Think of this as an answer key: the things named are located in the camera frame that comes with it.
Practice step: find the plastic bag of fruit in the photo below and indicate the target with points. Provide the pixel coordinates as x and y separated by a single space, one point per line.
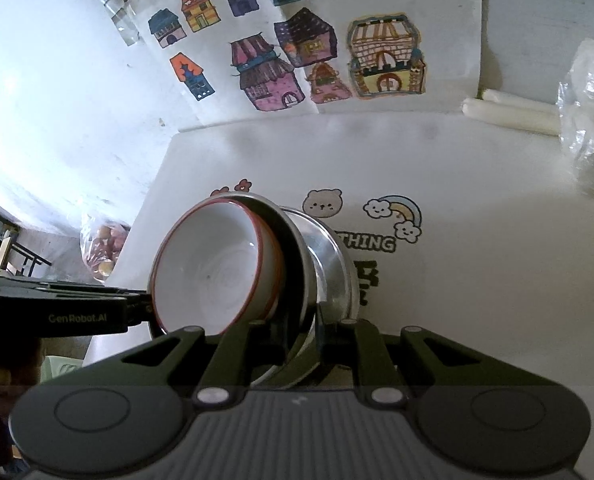
104 250

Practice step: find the white candle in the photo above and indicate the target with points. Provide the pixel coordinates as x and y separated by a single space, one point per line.
522 99
517 117

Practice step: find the coloured houses drawing poster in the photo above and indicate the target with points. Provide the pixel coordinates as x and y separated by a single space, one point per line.
327 35

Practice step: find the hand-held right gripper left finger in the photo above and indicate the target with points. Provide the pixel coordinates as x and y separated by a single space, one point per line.
267 345

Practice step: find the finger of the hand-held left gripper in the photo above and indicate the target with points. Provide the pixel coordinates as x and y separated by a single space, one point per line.
139 312
102 290

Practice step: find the white printed tablecloth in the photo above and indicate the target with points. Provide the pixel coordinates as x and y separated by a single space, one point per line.
477 285

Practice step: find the stainless steel bowl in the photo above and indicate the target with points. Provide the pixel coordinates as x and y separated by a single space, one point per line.
299 285

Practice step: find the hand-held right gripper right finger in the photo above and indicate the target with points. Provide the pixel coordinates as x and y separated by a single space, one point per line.
339 345

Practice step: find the clear plastic bag white contents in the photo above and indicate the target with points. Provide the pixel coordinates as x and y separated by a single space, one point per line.
589 120

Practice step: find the wide-rimmed stainless steel plate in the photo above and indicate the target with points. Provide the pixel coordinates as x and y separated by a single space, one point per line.
329 270

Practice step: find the clear plastic sleeve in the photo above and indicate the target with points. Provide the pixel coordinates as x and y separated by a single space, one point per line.
117 10

